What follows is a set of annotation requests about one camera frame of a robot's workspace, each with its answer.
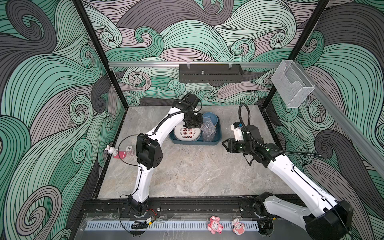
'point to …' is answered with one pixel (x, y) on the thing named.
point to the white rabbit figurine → (111, 150)
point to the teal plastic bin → (217, 139)
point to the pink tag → (122, 154)
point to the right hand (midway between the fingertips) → (226, 142)
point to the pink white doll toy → (238, 228)
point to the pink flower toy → (214, 226)
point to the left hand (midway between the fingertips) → (203, 125)
